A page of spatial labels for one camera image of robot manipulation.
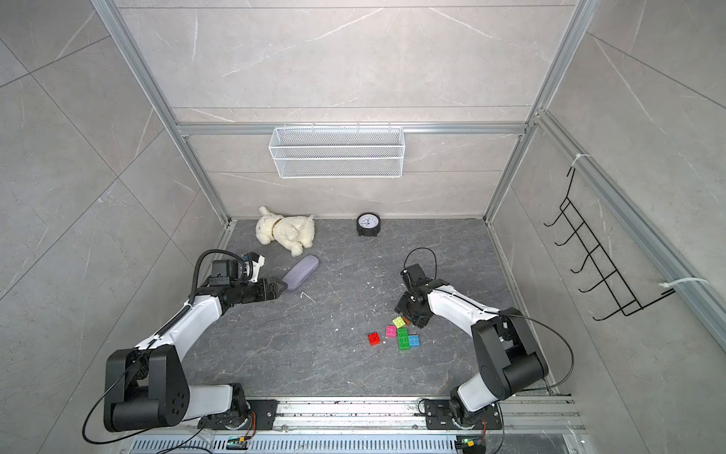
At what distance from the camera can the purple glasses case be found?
3.28 feet

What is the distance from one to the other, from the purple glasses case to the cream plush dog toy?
55 mm

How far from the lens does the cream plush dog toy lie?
1.06 metres
